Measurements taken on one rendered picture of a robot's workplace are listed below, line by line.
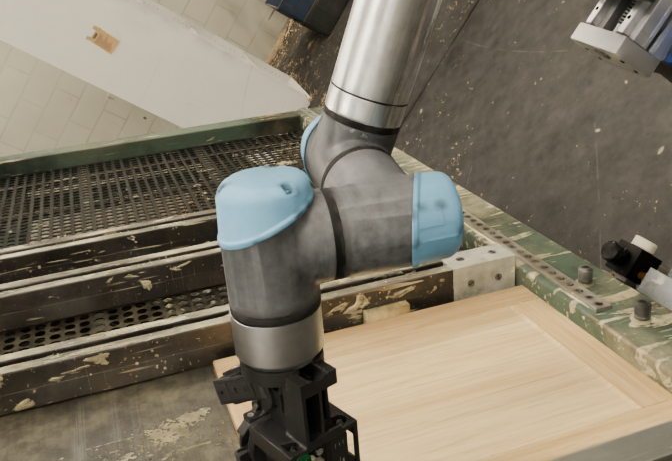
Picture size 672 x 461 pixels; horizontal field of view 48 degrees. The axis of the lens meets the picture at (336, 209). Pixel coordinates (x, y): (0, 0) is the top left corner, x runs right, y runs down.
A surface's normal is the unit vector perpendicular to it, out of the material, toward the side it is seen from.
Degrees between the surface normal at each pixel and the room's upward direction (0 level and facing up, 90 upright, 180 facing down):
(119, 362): 90
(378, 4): 48
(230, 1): 90
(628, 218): 0
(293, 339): 92
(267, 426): 55
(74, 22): 90
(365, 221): 69
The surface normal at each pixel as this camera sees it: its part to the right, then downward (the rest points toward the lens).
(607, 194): -0.81, -0.39
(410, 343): -0.07, -0.93
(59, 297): 0.33, 0.31
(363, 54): -0.47, 0.21
